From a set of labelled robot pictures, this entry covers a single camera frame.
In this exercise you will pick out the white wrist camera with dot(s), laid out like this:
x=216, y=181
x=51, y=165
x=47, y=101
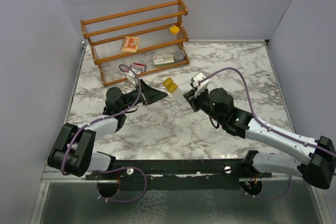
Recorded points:
x=132, y=76
x=199, y=83

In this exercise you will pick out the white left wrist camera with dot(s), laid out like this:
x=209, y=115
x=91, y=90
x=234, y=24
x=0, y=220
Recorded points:
x=132, y=76

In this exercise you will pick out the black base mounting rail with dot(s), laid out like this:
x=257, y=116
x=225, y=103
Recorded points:
x=178, y=174

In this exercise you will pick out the orange wooden shelf rack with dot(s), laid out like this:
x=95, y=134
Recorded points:
x=136, y=36

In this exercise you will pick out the yellow clear pill organizer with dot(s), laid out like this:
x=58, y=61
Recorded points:
x=174, y=90

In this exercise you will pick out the orange spiral notebook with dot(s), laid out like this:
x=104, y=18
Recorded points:
x=130, y=44

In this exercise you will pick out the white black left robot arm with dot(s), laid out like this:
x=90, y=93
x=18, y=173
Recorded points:
x=72, y=152

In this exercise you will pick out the red white staple box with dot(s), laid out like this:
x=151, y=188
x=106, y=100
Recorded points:
x=138, y=67

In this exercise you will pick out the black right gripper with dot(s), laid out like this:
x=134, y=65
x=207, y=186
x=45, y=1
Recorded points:
x=190, y=96

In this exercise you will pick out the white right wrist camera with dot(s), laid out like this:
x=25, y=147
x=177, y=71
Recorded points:
x=199, y=83

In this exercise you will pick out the green stapler box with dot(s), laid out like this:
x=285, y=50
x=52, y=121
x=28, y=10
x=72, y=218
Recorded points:
x=161, y=61

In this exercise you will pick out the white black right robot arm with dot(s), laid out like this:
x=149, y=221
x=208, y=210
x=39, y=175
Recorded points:
x=306, y=157

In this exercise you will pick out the yellow sticky note block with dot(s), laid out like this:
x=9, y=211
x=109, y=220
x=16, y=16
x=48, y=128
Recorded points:
x=174, y=29

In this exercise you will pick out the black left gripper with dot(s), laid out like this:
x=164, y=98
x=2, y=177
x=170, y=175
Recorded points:
x=153, y=95

